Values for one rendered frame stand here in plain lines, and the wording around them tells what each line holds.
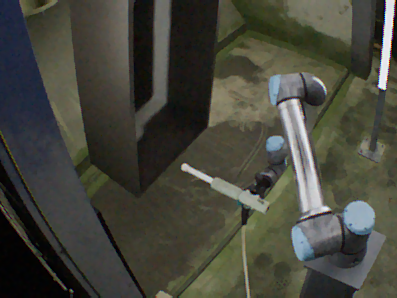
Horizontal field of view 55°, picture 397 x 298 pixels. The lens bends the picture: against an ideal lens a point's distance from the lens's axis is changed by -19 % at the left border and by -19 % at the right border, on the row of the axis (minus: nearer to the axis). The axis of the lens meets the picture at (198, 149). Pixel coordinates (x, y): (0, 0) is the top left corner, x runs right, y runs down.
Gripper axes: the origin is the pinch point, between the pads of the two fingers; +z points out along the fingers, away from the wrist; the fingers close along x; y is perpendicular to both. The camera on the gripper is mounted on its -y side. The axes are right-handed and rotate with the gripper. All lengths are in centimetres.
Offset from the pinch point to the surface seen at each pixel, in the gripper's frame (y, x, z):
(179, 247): 50, 31, 11
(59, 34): -30, 172, -31
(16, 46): -125, 6, 93
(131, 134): -39, 41, 27
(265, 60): 31, 77, -170
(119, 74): -71, 42, 30
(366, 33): -25, -6, -195
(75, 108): 15, 140, -16
